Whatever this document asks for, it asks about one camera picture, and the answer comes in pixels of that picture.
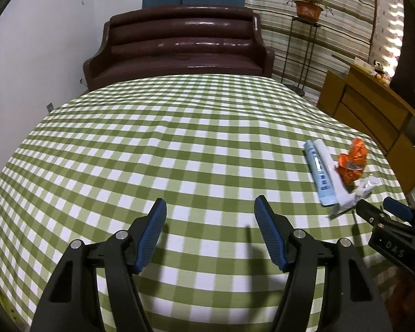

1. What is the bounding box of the plush toy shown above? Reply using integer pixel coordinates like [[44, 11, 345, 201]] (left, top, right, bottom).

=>
[[370, 59, 391, 84]]

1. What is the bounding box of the crumpled clear plastic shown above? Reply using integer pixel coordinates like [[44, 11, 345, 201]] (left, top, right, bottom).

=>
[[353, 176, 379, 201]]

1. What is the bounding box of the white paper wrapper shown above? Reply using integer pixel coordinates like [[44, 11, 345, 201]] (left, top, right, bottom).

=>
[[314, 139, 360, 218]]

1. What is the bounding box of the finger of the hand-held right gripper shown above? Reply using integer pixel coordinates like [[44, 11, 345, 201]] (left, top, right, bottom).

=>
[[356, 199, 390, 227], [382, 197, 415, 220]]

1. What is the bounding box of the wooden cabinet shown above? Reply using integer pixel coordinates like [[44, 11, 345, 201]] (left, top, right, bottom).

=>
[[316, 63, 415, 194]]

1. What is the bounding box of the brown leather sofa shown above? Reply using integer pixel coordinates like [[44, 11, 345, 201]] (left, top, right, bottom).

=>
[[82, 4, 275, 92]]

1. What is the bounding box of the striped beige curtain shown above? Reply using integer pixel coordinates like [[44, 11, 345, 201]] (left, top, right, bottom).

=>
[[244, 0, 405, 94]]

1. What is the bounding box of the black metal plant stand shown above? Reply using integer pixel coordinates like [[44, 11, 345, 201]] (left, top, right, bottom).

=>
[[282, 17, 321, 97]]

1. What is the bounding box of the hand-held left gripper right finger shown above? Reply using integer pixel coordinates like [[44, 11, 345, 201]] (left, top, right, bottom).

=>
[[254, 195, 395, 332]]

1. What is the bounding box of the orange snack wrapper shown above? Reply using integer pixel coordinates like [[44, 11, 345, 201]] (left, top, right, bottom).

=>
[[335, 138, 370, 185]]

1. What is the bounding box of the green checkered tablecloth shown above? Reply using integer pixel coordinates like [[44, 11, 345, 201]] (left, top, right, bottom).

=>
[[0, 74, 407, 332]]

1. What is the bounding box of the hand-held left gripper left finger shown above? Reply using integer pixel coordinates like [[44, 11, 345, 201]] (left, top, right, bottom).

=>
[[29, 198, 167, 332]]

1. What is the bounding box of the potted plant in orange pot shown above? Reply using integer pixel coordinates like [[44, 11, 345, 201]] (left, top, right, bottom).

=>
[[286, 0, 333, 19]]

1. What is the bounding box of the light blue tube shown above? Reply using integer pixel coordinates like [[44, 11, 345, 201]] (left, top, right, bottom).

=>
[[304, 140, 336, 207]]

